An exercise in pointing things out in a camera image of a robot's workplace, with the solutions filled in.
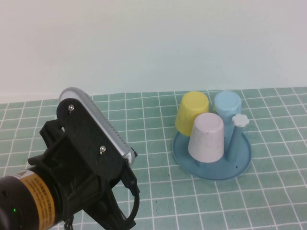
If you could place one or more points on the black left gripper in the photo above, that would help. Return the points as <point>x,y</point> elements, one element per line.
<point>91,196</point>

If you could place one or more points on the black left camera mount bracket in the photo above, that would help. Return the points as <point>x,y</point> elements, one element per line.
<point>88,139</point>

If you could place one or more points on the light blue plastic cup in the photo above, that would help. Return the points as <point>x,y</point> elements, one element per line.
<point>226,103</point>

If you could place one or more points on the yellow plastic cup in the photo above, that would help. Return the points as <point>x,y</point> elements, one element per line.
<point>189,110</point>

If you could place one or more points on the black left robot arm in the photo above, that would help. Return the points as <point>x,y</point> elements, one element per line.
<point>14,203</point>

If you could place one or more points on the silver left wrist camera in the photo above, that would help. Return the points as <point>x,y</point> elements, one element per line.
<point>108,131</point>

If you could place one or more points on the pale pink plastic cup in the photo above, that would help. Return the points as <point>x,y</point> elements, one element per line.
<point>206,139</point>

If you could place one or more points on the blue cup stand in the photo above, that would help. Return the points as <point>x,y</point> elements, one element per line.
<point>239,158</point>

